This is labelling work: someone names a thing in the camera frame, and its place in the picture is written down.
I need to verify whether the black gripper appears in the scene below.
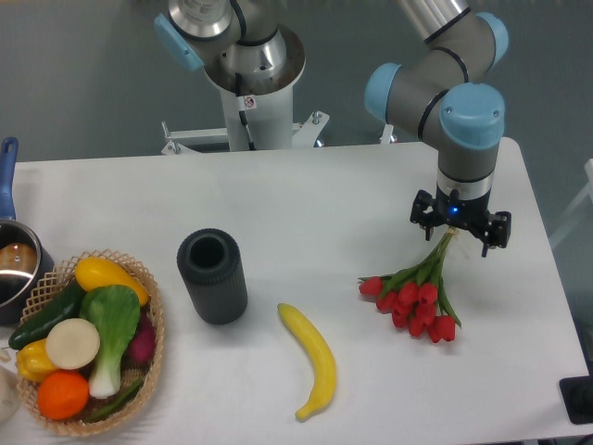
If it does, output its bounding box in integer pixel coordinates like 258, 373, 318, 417
410, 188, 511, 258

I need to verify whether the red tulip bouquet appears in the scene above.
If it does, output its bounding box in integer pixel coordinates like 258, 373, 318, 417
359, 228, 461, 344

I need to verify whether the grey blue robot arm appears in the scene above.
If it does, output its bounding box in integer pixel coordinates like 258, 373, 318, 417
154, 1, 511, 249

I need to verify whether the yellow banana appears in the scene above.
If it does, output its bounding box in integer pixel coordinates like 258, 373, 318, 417
277, 303, 337, 422

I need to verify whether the black device at table edge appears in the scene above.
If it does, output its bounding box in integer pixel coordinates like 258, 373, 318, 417
559, 375, 592, 425

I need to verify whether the dark grey ribbed vase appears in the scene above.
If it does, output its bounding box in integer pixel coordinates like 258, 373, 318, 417
177, 228, 247, 325

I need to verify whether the purple red beet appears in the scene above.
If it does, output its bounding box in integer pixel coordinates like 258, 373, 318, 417
126, 312, 156, 364

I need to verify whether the green bok choy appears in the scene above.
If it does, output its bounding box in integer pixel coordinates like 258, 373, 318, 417
81, 285, 141, 400

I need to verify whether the yellow squash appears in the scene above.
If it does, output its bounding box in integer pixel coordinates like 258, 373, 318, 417
74, 257, 149, 306

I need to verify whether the green bean pod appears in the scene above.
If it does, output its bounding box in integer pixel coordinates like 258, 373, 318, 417
83, 378, 144, 423

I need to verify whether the dark green cucumber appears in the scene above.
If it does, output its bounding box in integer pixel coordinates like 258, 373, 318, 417
8, 279, 86, 350

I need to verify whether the white round radish slice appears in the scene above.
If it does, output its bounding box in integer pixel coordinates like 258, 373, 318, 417
45, 318, 100, 370

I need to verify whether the woven wicker basket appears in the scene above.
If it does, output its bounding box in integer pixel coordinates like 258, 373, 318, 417
17, 249, 165, 437

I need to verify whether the orange fruit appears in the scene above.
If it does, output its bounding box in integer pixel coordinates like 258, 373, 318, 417
36, 370, 90, 421

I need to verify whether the yellow bell pepper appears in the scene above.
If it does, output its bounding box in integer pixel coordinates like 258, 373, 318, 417
16, 338, 58, 383

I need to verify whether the white object at left edge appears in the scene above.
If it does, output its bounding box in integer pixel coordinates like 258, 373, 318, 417
0, 348, 20, 423

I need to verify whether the white frame at right edge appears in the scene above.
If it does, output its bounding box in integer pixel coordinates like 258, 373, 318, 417
549, 159, 592, 249

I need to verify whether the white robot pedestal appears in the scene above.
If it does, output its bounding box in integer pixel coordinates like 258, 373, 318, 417
155, 16, 330, 155

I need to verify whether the black cable on pedestal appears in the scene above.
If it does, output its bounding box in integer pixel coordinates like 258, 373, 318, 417
233, 72, 258, 151

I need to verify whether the blue handled saucepan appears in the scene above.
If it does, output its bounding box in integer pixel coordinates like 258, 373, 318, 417
1, 137, 55, 326

